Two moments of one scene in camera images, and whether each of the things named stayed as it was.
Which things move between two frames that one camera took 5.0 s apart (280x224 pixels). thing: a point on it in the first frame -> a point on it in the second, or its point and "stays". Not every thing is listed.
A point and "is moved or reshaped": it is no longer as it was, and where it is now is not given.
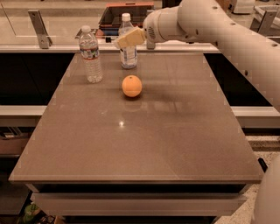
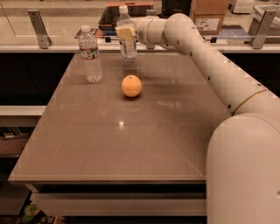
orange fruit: (131, 86) stays
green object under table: (30, 211) stays
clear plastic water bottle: (88, 45) stays
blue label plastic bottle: (129, 54) is moved or reshaped
